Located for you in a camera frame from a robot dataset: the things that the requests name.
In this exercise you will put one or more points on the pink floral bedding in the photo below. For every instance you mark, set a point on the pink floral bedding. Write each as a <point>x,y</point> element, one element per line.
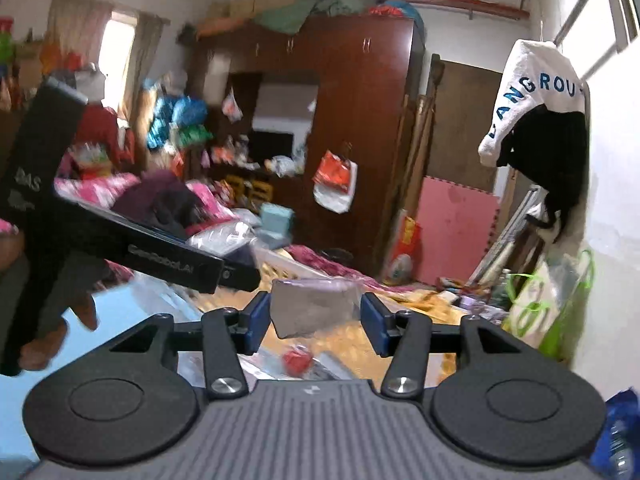
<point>103,191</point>

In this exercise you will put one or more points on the dark clothes pile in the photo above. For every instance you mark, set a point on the dark clothes pile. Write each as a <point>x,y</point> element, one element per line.
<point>161,201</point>

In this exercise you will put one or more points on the pink foam mat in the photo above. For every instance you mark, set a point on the pink foam mat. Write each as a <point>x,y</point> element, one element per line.
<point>456,224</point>

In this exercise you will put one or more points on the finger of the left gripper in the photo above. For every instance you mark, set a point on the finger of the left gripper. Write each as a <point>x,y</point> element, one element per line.
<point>239,277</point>

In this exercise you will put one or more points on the yellow blanket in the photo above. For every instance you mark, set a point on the yellow blanket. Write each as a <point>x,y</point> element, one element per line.
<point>439,306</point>

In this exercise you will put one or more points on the orange white hanging bag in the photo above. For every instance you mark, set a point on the orange white hanging bag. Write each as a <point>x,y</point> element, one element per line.
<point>335,183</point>

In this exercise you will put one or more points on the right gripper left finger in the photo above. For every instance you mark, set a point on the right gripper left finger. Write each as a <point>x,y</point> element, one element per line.
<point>142,391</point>

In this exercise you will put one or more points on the blue shopping bag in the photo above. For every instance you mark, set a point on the blue shopping bag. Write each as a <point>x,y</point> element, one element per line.
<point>616,455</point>

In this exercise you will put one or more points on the person's left hand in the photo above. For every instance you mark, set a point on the person's left hand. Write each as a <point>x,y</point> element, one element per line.
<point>73,290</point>

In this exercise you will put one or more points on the black television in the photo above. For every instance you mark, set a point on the black television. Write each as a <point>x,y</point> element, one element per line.
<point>263,145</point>

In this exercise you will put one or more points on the green white shopping bag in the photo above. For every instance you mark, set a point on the green white shopping bag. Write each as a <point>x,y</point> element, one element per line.
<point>548,307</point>

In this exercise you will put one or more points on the teal box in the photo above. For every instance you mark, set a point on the teal box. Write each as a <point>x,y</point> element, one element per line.
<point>276,220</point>

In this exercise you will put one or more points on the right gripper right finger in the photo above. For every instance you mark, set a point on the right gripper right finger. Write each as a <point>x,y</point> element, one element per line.
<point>488,394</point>

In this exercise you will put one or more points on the grey foil pack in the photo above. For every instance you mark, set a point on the grey foil pack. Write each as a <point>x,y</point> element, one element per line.
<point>300,308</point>

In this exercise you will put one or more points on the dark red wooden wardrobe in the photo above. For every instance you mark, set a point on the dark red wooden wardrobe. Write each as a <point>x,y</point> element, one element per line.
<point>364,67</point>

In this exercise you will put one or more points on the red ball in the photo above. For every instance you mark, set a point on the red ball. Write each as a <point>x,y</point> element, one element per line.
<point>297,360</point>

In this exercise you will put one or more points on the white plastic laundry basket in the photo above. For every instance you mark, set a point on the white plastic laundry basket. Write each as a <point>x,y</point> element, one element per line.
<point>279,265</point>

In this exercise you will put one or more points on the window curtain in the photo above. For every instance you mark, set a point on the window curtain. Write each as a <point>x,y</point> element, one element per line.
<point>79,25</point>

